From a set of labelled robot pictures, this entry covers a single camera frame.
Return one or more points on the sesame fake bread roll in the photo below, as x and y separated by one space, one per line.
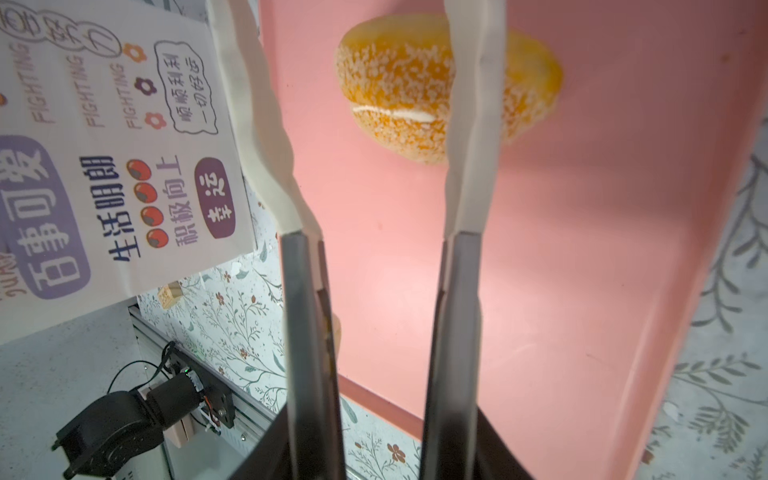
397 71

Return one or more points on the small wooden block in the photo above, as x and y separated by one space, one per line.
169 295

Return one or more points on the white printed paper bag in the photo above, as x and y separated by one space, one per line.
119 171

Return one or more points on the pink tray mat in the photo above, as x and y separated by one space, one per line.
604 218

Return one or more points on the metal base rail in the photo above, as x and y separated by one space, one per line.
240 396

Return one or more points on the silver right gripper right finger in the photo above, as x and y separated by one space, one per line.
478 36

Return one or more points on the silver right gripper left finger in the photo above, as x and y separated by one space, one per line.
267 162

